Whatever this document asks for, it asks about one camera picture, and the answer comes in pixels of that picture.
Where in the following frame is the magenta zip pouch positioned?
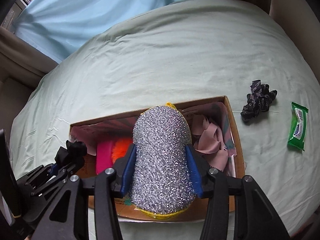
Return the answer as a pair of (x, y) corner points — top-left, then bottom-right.
(95, 140), (114, 174)

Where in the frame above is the orange fluffy pompom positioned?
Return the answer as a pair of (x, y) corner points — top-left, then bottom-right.
(111, 137), (132, 164)

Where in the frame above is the pink fabric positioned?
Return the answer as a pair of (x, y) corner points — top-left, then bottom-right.
(191, 115), (228, 171)

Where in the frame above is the green wet wipes pack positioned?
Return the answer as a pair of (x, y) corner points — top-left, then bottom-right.
(287, 102), (309, 151)

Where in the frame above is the silver glitter yellow sponge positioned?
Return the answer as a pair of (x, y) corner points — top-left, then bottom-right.
(129, 102), (195, 219)

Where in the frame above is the plain black scrunchie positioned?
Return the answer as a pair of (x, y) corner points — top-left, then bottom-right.
(54, 140), (87, 169)

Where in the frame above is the cardboard box patterned lining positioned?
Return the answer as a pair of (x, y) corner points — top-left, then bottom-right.
(69, 96), (245, 223)

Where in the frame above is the beige headboard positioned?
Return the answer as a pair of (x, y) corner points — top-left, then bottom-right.
(1, 78), (33, 142)

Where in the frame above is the brown left curtain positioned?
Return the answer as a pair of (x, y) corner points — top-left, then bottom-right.
(1, 27), (58, 87)

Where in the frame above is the light blue hanging cloth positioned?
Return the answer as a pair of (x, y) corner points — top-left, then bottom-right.
(12, 0), (181, 63)

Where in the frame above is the pale green bed sheet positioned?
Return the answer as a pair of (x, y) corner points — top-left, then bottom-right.
(10, 0), (319, 234)

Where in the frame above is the window with white frame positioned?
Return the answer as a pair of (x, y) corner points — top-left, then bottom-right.
(1, 0), (53, 32)

